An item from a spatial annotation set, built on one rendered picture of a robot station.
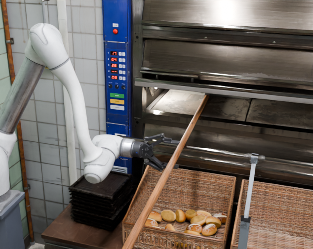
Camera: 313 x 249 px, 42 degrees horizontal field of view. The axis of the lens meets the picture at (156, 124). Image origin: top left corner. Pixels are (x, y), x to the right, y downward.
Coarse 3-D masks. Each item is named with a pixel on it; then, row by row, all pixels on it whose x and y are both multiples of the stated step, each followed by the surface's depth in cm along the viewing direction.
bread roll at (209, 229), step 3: (207, 225) 234; (210, 225) 233; (213, 225) 234; (204, 228) 233; (207, 228) 232; (210, 228) 232; (213, 228) 233; (216, 228) 235; (201, 231) 234; (204, 231) 232; (207, 231) 231; (210, 231) 232; (213, 231) 233; (216, 231) 235; (204, 234) 232; (207, 234) 232; (210, 234) 232; (213, 234) 234
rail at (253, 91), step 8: (136, 80) 227; (144, 80) 226; (152, 80) 224; (160, 80) 223; (216, 88) 215; (224, 88) 214; (232, 88) 213; (240, 88) 212; (248, 88) 211; (288, 96) 206; (296, 96) 204; (304, 96) 203; (312, 96) 202
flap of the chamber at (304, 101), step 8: (168, 80) 242; (168, 88) 223; (176, 88) 221; (184, 88) 220; (192, 88) 219; (200, 88) 218; (208, 88) 217; (240, 96) 212; (248, 96) 211; (256, 96) 210; (264, 96) 209; (272, 96) 208; (280, 96) 207
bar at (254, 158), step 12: (168, 144) 209; (228, 156) 202; (240, 156) 200; (252, 156) 198; (264, 156) 197; (252, 168) 197; (312, 168) 192; (252, 180) 195; (240, 228) 188; (240, 240) 190
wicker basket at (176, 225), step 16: (144, 176) 250; (176, 176) 253; (192, 176) 251; (208, 176) 248; (224, 176) 245; (144, 192) 255; (176, 192) 254; (192, 192) 252; (208, 192) 249; (224, 192) 247; (128, 208) 228; (160, 208) 258; (176, 208) 255; (192, 208) 253; (208, 208) 250; (224, 208) 247; (128, 224) 220; (160, 224) 243; (176, 224) 243; (224, 224) 244; (144, 240) 229; (160, 240) 230; (176, 240) 215; (192, 240) 212; (208, 240) 209; (224, 240) 208
